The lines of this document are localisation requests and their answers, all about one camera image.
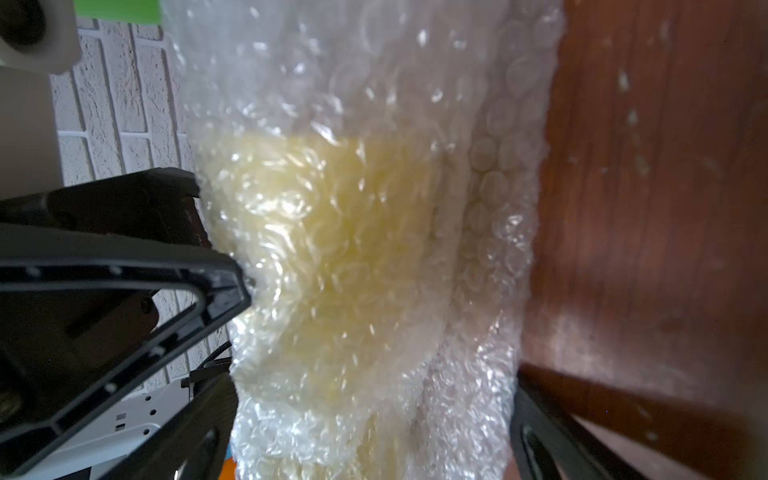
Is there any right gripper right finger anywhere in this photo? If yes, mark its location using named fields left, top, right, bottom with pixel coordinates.
left=509, top=364, right=750, bottom=479

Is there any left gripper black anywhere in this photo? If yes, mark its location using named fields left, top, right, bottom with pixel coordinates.
left=1, top=168, right=251, bottom=477

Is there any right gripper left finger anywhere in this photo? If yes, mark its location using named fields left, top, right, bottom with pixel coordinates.
left=104, top=375, right=238, bottom=480

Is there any yellow plastic wine glass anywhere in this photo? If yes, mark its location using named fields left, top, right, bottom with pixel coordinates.
left=195, top=135, right=457, bottom=479

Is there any bubble wrap sheet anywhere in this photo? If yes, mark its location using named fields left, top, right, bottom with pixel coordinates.
left=161, top=1, right=566, bottom=479

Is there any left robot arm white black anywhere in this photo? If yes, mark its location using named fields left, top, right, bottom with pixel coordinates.
left=1, top=1, right=250, bottom=479

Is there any green plastic wine glass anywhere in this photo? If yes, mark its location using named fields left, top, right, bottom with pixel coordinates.
left=74, top=0, right=162, bottom=25

